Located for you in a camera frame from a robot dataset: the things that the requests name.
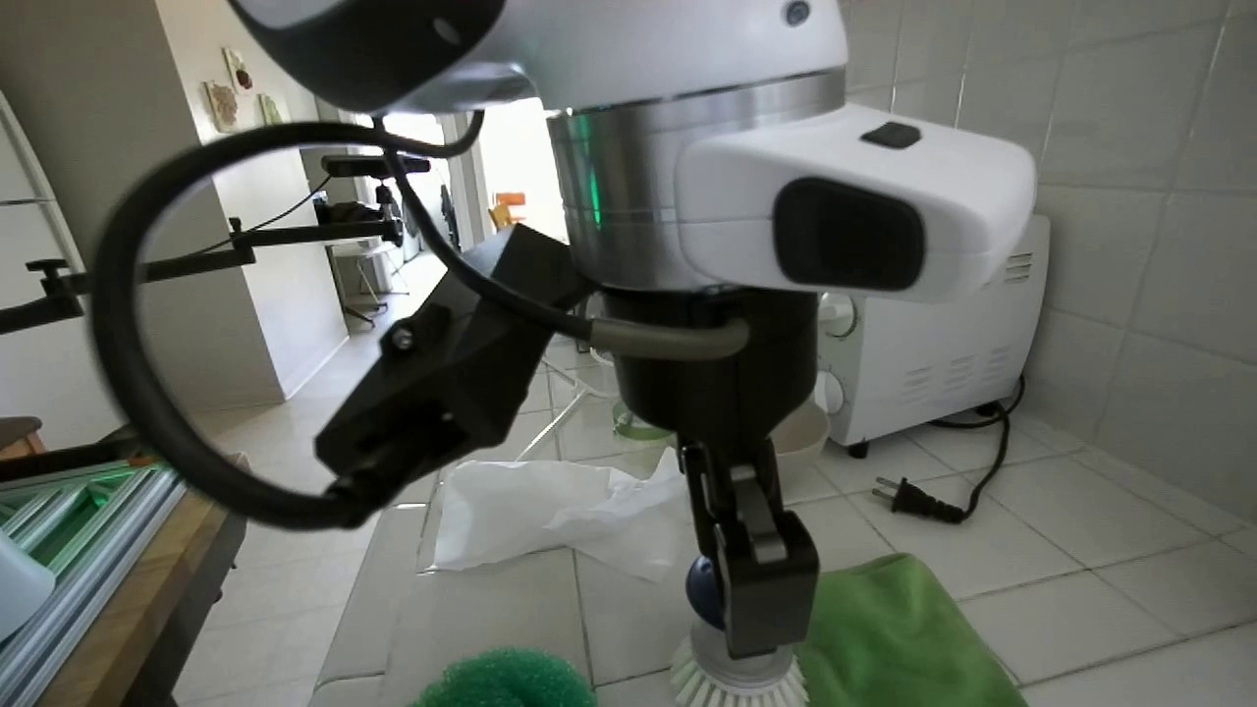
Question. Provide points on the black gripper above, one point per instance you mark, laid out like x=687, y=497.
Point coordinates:
x=756, y=550

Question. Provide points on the blue topped dish brush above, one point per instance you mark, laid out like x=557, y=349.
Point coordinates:
x=708, y=677

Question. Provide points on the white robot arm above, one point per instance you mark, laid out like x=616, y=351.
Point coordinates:
x=717, y=182

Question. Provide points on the clear plastic hanger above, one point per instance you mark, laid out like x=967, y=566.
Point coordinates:
x=569, y=406

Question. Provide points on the green microfiber cloth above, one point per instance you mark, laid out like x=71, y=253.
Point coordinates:
x=885, y=635

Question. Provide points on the white toaster oven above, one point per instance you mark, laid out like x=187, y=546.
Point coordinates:
x=888, y=366

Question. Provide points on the white plastic bag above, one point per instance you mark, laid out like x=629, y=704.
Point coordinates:
x=493, y=511

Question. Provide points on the green round scrubber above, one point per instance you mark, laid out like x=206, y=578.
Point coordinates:
x=507, y=677

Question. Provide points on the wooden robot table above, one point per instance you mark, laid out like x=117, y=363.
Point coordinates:
x=113, y=570

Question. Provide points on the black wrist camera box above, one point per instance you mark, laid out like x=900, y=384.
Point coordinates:
x=451, y=378

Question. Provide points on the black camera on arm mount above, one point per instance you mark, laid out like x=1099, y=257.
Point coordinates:
x=238, y=251

